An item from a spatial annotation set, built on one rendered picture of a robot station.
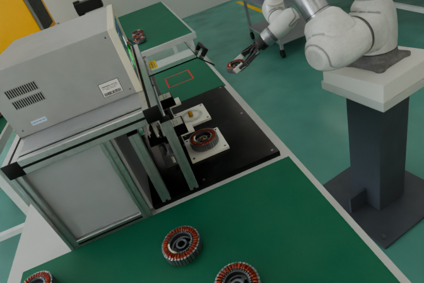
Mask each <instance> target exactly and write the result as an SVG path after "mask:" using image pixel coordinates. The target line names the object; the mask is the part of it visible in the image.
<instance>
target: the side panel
mask: <svg viewBox="0 0 424 283"><path fill-rule="evenodd" d="M11 181H12V182H13V184H14V185H15V186H16V187H17V189H18V190H19V191H20V192H21V193H22V194H23V195H24V196H25V198H26V199H27V200H28V201H29V203H31V204H32V205H33V207H34V208H35V209H36V210H37V212H38V213H39V214H40V215H41V216H42V217H43V218H44V219H45V221H46V222H47V223H48V224H49V225H50V227H51V228H52V229H53V230H54V231H55V232H56V233H57V234H58V236H59V237H60V238H61V239H62V240H63V242H65V244H66V245H67V246H68V247H69V248H70V250H71V251H73V250H75V248H79V247H82V246H84V245H87V244H89V243H91V242H93V241H96V240H98V239H100V238H103V237H104V236H107V235H109V234H112V233H114V232H116V231H118V230H120V229H123V228H125V227H128V226H130V225H132V224H134V223H136V222H139V221H142V220H143V219H146V218H148V216H152V215H153V213H152V210H151V209H150V208H149V206H148V204H147V203H146V201H145V199H144V197H143V196H142V194H141V192H140V191H139V188H138V187H137V185H136V184H135V182H134V180H133V178H132V176H131V175H130V173H129V172H128V170H127V168H126V166H125V164H124V163H123V161H122V160H121V157H120V156H119V154H118V152H117V151H116V149H115V147H114V145H113V144H112V142H111V140H109V141H106V142H104V143H101V144H99V145H97V146H94V147H91V148H89V149H87V150H84V151H82V152H80V153H77V154H74V155H72V156H70V157H67V158H64V159H62V160H60V161H57V162H55V163H52V164H50V165H47V166H44V167H43V168H40V169H38V170H35V171H33V172H30V173H27V174H26V175H23V176H21V177H19V178H16V179H14V180H11Z"/></svg>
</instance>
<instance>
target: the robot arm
mask: <svg viewBox="0 0 424 283"><path fill-rule="evenodd" d="M292 1H293V3H294V4H295V6H296V7H297V9H298V10H299V12H300V14H301V15H302V17H303V18H304V20H305V21H306V23H307V24H306V25H305V30H304V34H305V37H306V41H307V42H306V44H305V57H306V59H307V62H308V63H309V64H310V66H311V67H313V68H314V69H316V70H318V71H334V70H337V69H341V68H343V67H354V68H358V69H364V70H368V71H373V72H376V73H378V74H380V73H383V72H385V71H386V70H387V69H388V68H390V67H391V66H393V65H395V64H396V63H397V62H399V61H400V60H402V59H404V58H405V57H408V56H410V55H411V51H410V50H399V49H398V16H397V11H396V7H395V4H394V2H393V0H355V1H354V2H353V4H352V5H351V8H350V13H348V14H347V13H346V12H344V11H343V10H342V9H341V8H339V7H336V6H330V4H329V3H328V1H327V0H292ZM262 13H263V15H264V17H265V19H266V21H267V22H268V23H269V26H268V27H266V29H265V30H263V31H262V32H261V33H260V35H261V36H258V37H257V38H256V39H255V42H253V43H252V44H250V45H249V46H248V47H246V48H245V49H244V50H242V52H241V54H240V55H238V56H237V57H236V58H235V59H234V61H235V60H237V59H243V58H244V57H245V56H246V55H247V54H249V55H248V56H247V58H246V59H245V60H244V61H242V62H241V63H240V64H239V65H238V66H237V67H236V68H235V69H234V70H233V71H234V72H235V73H236V74H237V73H238V72H239V71H241V70H242V69H243V68H244V67H245V66H248V65H249V64H250V63H251V62H252V61H253V60H254V59H255V58H256V57H257V56H258V55H259V54H260V53H259V51H260V50H261V49H262V50H265V49H266V48H268V46H272V45H273V44H274V43H275V42H276V41H278V40H279V39H280V38H282V37H284V36H285V35H287V34H288V33H289V32H290V31H292V30H293V29H294V27H295V26H296V25H297V23H298V22H299V21H300V16H299V14H298V13H297V11H296V10H295V9H294V8H288V9H285V5H284V2H283V0H264V3H263V5H262Z"/></svg>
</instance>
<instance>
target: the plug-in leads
mask: <svg viewBox="0 0 424 283"><path fill-rule="evenodd" d="M157 122H158V123H159V125H160V129H161V131H162V134H163V137H166V135H165V133H164V131H163V129H162V126H161V124H160V121H159V120H158V121H157ZM149 126H150V125H149V124H148V125H146V127H147V130H148V132H147V133H146V135H147V136H148V140H149V142H153V141H154V137H153V135H150V134H151V132H150V131H149ZM151 126H152V128H153V131H154V133H155V135H156V138H159V136H160V135H159V133H160V132H159V131H158V129H157V127H156V125H155V124H154V123H152V124H151Z"/></svg>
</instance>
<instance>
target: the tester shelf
mask: <svg viewBox="0 0 424 283"><path fill-rule="evenodd" d="M131 48H132V51H133V54H134V58H135V61H136V65H137V68H138V72H139V77H140V80H141V84H142V87H143V91H140V92H137V93H134V94H131V95H129V96H126V97H124V98H121V99H119V100H116V101H113V102H111V103H108V104H106V105H104V106H101V107H98V108H96V109H94V110H91V111H89V112H86V113H83V114H81V115H78V116H76V117H73V118H71V119H68V120H65V121H63V122H61V123H58V124H55V125H53V126H50V127H48V128H46V129H43V130H40V131H38V132H35V133H33V134H30V135H28V136H25V137H22V138H20V137H19V136H18V135H16V137H15V139H14V141H13V143H12V145H11V147H10V149H9V152H8V154H7V156H6V158H5V160H4V162H3V164H2V167H1V168H0V169H1V170H2V172H3V173H4V174H5V175H6V176H7V177H8V178H9V179H10V181H11V180H14V179H16V178H19V177H21V176H23V175H26V174H27V173H30V172H33V171H35V170H38V169H40V168H43V167H44V166H47V165H50V164H52V163H55V162H57V161H60V160H62V159H64V158H67V157H70V156H72V155H74V154H77V153H80V152H82V151H84V150H87V149H89V148H91V147H94V146H97V145H99V144H101V143H104V142H106V141H109V140H111V139H114V138H116V137H119V136H121V135H123V134H126V133H128V132H131V131H133V130H136V129H138V128H140V127H143V126H145V125H148V124H151V123H153V122H156V121H158V120H161V119H163V116H162V113H161V110H160V107H159V104H158V101H157V99H156V95H155V92H154V90H153V87H152V84H151V81H150V77H149V75H148V71H147V69H146V66H145V64H144V60H143V57H142V55H141V51H140V49H139V47H138V45H137V44H134V45H132V46H131Z"/></svg>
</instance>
